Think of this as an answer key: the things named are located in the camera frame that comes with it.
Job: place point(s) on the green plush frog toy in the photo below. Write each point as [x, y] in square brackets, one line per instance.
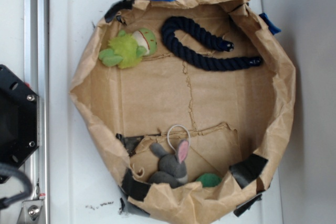
[126, 50]

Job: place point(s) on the brown paper bin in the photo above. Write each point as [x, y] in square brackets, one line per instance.
[239, 121]

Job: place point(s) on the grey plush bunny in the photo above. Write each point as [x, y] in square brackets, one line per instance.
[172, 167]

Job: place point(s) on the green felt ball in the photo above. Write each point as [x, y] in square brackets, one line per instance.
[209, 180]

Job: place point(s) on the blue tape piece right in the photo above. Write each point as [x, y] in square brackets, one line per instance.
[271, 27]

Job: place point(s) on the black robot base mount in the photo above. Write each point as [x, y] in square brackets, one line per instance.
[19, 119]

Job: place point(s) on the aluminium rail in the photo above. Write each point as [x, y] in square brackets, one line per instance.
[36, 74]

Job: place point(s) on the metal corner bracket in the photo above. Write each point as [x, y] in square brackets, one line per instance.
[30, 212]

